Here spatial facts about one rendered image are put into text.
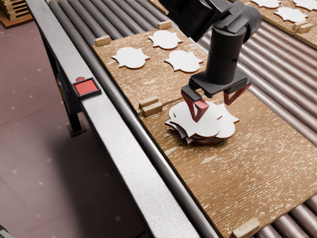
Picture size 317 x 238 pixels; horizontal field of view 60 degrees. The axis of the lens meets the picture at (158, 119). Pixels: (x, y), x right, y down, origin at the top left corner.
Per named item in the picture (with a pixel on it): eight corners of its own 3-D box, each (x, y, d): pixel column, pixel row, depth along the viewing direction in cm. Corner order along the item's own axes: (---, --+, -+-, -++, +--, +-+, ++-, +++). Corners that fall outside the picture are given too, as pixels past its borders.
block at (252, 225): (235, 244, 54) (237, 239, 52) (229, 235, 55) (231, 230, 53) (258, 229, 56) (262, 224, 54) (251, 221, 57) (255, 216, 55)
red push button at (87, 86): (80, 98, 86) (79, 95, 85) (74, 88, 90) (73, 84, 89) (98, 92, 88) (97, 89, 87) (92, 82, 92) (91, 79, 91)
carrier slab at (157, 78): (137, 116, 80) (137, 113, 79) (92, 49, 105) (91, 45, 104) (233, 81, 91) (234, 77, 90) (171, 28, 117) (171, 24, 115)
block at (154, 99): (140, 111, 79) (140, 104, 77) (138, 107, 80) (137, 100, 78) (159, 105, 81) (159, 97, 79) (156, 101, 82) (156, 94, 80)
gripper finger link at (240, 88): (244, 109, 63) (255, 75, 56) (221, 121, 60) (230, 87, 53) (223, 93, 67) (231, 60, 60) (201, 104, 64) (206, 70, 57)
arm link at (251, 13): (173, 24, 52) (198, -12, 45) (202, 4, 59) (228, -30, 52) (217, 69, 52) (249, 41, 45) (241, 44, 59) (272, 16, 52)
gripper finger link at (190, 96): (222, 121, 60) (230, 87, 53) (197, 134, 57) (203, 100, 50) (201, 104, 64) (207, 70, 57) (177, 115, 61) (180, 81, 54)
